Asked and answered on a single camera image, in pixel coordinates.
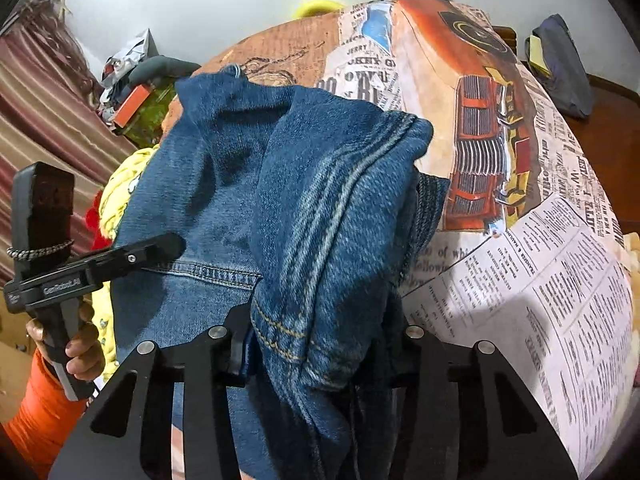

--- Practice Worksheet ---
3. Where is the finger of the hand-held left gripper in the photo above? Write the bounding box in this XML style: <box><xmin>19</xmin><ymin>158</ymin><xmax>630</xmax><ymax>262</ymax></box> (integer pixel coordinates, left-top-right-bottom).
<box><xmin>106</xmin><ymin>232</ymin><xmax>187</xmax><ymax>282</ymax></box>

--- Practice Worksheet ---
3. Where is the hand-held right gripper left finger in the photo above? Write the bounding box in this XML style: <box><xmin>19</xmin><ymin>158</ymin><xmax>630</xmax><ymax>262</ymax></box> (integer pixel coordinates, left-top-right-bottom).
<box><xmin>47</xmin><ymin>304</ymin><xmax>254</xmax><ymax>480</ymax></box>

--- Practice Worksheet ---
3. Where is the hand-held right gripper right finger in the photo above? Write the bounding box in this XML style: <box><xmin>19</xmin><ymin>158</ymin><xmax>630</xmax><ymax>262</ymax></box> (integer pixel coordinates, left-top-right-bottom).
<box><xmin>387</xmin><ymin>324</ymin><xmax>579</xmax><ymax>480</ymax></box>

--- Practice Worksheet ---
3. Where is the blue denim jacket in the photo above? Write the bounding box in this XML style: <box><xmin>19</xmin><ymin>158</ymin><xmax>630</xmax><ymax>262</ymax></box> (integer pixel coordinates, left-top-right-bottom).
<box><xmin>110</xmin><ymin>65</ymin><xmax>452</xmax><ymax>480</ymax></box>

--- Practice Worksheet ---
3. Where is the person's left forearm orange sleeve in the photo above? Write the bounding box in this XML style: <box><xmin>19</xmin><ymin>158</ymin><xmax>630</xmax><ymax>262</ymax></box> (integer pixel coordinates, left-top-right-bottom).
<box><xmin>1</xmin><ymin>349</ymin><xmax>93</xmax><ymax>479</ymax></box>

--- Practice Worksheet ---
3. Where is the person's left hand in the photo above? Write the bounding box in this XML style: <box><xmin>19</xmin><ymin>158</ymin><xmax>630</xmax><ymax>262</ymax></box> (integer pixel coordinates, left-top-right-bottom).
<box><xmin>25</xmin><ymin>301</ymin><xmax>107</xmax><ymax>386</ymax></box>

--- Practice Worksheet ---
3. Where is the red cloth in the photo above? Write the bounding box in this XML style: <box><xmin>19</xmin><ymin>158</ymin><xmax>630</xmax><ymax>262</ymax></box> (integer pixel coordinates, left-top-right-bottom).
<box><xmin>84</xmin><ymin>187</ymin><xmax>115</xmax><ymax>251</ymax></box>

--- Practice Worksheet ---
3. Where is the yellow cartoon printed cloth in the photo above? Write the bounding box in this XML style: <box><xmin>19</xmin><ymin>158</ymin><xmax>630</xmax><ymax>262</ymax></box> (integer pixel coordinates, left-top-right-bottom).
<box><xmin>90</xmin><ymin>145</ymin><xmax>163</xmax><ymax>391</ymax></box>

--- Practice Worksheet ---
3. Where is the striped brown curtain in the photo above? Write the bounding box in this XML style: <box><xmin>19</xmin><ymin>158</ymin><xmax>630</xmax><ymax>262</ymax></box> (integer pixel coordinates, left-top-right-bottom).
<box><xmin>0</xmin><ymin>0</ymin><xmax>138</xmax><ymax>286</ymax></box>

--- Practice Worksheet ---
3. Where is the orange box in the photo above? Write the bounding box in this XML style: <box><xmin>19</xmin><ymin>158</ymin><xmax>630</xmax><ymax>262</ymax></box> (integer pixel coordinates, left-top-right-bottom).
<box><xmin>110</xmin><ymin>84</ymin><xmax>153</xmax><ymax>128</ymax></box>

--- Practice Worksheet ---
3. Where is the newspaper and car printed blanket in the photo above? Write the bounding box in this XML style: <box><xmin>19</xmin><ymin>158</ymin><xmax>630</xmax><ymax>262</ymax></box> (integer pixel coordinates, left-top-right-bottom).
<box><xmin>192</xmin><ymin>0</ymin><xmax>637</xmax><ymax>478</ymax></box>

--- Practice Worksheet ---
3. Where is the grey soft toy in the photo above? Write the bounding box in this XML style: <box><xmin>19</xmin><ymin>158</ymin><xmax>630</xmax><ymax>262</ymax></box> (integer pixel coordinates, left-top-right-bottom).
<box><xmin>129</xmin><ymin>55</ymin><xmax>202</xmax><ymax>86</ymax></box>

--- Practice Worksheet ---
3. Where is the silver foil bag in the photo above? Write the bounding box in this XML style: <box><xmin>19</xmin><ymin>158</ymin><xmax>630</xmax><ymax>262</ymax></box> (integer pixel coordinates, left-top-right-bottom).
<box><xmin>100</xmin><ymin>27</ymin><xmax>161</xmax><ymax>91</ymax></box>

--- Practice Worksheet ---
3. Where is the yellow pillow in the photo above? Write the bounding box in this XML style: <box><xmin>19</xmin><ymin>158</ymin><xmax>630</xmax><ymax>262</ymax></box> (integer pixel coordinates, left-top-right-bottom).
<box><xmin>292</xmin><ymin>0</ymin><xmax>343</xmax><ymax>20</ymax></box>

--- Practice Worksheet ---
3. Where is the dark blue bag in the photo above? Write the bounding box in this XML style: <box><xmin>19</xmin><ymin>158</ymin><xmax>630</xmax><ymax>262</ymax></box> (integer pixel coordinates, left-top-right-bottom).
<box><xmin>525</xmin><ymin>14</ymin><xmax>596</xmax><ymax>120</ymax></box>

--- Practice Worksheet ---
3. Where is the yellow paper pad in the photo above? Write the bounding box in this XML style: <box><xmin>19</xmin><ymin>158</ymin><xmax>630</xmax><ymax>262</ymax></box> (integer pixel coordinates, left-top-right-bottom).
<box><xmin>526</xmin><ymin>35</ymin><xmax>553</xmax><ymax>78</ymax></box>

